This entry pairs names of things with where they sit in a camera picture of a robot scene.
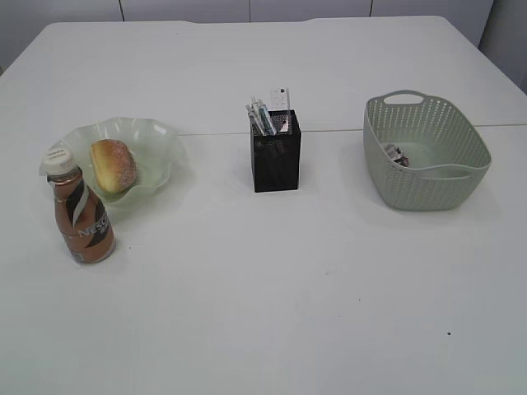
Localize green woven plastic basket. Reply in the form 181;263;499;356
363;91;492;211

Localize beige green pen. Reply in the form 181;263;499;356
245;105;266;136

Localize black mesh pen holder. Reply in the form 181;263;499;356
250;109;301;193

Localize sugared bread roll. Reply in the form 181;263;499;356
90;139;137;193

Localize clear plastic ruler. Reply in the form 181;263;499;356
269;87;291;110

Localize brown coffee bottle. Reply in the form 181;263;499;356
40;147;115;264

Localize pink white paper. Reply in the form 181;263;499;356
384;143;409;167

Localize light blue pen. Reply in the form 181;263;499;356
258;99;277;136

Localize grey white pen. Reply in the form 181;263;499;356
251;96;270;136

